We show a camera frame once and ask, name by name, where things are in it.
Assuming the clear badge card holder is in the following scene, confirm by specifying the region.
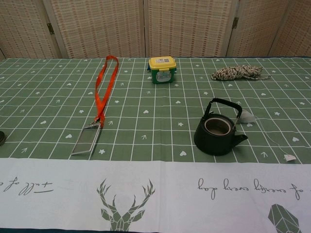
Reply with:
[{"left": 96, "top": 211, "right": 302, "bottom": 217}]
[{"left": 70, "top": 120, "right": 101, "bottom": 156}]

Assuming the green grid deer tablecloth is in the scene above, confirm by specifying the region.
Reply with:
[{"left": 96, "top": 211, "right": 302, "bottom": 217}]
[{"left": 0, "top": 57, "right": 311, "bottom": 233}]

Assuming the black iron teapot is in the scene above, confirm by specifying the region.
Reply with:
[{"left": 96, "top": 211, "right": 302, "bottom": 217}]
[{"left": 193, "top": 98, "right": 249, "bottom": 156}]

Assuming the white tea bag with string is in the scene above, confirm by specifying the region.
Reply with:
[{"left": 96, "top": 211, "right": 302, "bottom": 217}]
[{"left": 237, "top": 109, "right": 296, "bottom": 164}]

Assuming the yellow lid green box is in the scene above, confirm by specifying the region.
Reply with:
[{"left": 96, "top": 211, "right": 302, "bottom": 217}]
[{"left": 148, "top": 57, "right": 177, "bottom": 85}]

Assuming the orange lanyard strap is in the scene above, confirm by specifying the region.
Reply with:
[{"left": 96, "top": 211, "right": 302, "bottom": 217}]
[{"left": 94, "top": 55, "right": 119, "bottom": 127}]

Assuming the woven bamboo screen panel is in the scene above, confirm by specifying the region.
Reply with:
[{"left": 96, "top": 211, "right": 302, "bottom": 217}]
[
  {"left": 45, "top": 0, "right": 149, "bottom": 59},
  {"left": 229, "top": 0, "right": 292, "bottom": 58},
  {"left": 267, "top": 0, "right": 311, "bottom": 58},
  {"left": 0, "top": 0, "right": 66, "bottom": 59},
  {"left": 143, "top": 0, "right": 240, "bottom": 59}
]

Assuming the black white rope bundle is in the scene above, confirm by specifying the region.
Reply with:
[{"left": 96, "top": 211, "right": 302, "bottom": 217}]
[{"left": 210, "top": 65, "right": 272, "bottom": 82}]

